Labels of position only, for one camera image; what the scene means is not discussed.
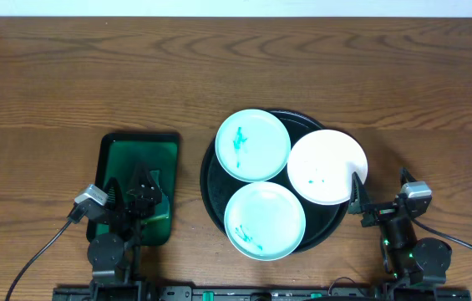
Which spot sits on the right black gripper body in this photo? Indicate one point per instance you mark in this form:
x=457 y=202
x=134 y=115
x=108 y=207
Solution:
x=380 y=213

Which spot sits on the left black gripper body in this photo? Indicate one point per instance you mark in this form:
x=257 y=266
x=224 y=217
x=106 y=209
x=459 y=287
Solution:
x=126 y=209

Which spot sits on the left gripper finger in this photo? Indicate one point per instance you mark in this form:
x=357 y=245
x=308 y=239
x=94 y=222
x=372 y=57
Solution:
x=142 y=184
x=115 y=198

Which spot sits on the green scouring sponge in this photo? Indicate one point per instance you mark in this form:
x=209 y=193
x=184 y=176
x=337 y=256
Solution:
x=162 y=210

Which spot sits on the mint plate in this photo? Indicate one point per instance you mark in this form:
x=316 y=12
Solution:
x=252 y=145
x=264 y=221

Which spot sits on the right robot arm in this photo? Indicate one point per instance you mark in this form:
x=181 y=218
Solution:
x=417 y=262

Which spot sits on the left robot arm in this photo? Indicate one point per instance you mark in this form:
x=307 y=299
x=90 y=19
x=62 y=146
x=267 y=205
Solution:
x=115 y=254

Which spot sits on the black rectangular water tray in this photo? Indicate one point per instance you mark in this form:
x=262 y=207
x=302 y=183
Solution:
x=121 y=152

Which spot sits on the white pink plate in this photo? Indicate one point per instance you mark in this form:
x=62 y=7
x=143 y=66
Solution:
x=321 y=165

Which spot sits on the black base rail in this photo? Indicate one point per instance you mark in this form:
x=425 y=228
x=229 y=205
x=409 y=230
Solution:
x=185 y=293

